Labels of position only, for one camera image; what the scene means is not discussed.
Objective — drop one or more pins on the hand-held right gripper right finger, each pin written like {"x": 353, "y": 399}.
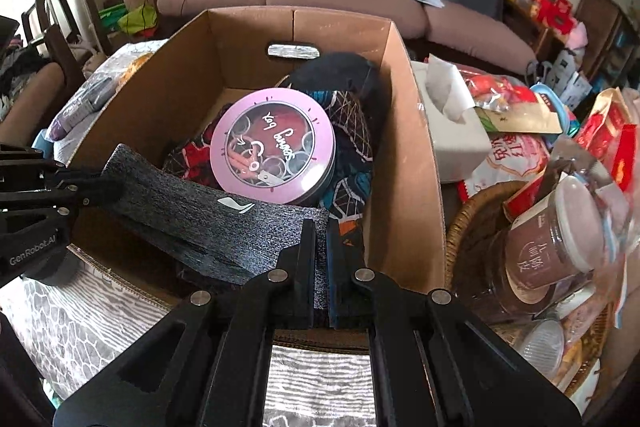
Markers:
{"x": 340, "y": 277}

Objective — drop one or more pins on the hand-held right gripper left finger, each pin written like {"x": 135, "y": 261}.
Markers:
{"x": 306, "y": 272}

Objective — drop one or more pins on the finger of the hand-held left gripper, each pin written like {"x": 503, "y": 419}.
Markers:
{"x": 95, "y": 196}
{"x": 75, "y": 177}

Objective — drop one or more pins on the grey heathered cloth pouch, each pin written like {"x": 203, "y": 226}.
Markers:
{"x": 200, "y": 217}

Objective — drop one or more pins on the pink round tin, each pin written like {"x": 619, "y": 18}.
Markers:
{"x": 272, "y": 142}

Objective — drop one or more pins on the orange white cardboard box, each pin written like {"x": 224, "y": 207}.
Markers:
{"x": 415, "y": 147}

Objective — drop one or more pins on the blue lidded container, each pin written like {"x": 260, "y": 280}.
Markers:
{"x": 562, "y": 107}

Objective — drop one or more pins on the grey purple padded pouch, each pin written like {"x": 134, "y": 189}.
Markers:
{"x": 82, "y": 107}

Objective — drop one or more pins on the grey white patterned blanket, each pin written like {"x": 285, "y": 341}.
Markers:
{"x": 60, "y": 322}

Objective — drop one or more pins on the pile of dark clothes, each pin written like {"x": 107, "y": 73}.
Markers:
{"x": 17, "y": 62}

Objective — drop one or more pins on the brown wicker basket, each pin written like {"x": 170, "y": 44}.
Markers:
{"x": 465, "y": 232}

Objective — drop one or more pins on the green bag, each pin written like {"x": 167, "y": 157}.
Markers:
{"x": 130, "y": 19}

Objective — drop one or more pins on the dark wooden chair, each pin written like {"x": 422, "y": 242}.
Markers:
{"x": 65, "y": 7}

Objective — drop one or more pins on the white tissue box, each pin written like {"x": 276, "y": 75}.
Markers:
{"x": 452, "y": 142}

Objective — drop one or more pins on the white red snack packet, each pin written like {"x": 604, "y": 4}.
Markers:
{"x": 505, "y": 162}

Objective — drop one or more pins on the brown label plastic jar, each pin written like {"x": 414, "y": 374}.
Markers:
{"x": 545, "y": 247}

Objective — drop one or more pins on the clear plastic cup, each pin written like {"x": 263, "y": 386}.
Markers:
{"x": 540, "y": 339}

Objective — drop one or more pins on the clear bag of red snacks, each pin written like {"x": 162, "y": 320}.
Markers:
{"x": 500, "y": 89}

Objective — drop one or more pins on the gold red snack packet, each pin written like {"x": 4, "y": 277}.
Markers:
{"x": 530, "y": 117}

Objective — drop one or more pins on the red foil bag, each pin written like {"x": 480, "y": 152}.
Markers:
{"x": 607, "y": 137}

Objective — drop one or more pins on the red gift box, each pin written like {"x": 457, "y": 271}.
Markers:
{"x": 550, "y": 4}

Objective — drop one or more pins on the dark wooden cabinet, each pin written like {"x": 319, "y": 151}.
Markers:
{"x": 607, "y": 27}

